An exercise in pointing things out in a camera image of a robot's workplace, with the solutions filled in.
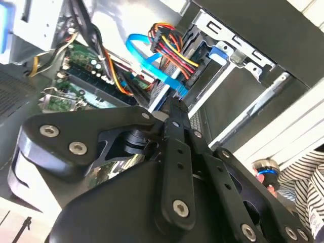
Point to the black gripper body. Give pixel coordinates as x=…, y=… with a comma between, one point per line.
x=121, y=207

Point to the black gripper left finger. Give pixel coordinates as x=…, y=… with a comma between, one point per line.
x=76, y=126

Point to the person's hand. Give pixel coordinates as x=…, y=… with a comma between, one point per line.
x=270, y=189

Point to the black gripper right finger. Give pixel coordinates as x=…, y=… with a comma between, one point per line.
x=227, y=177

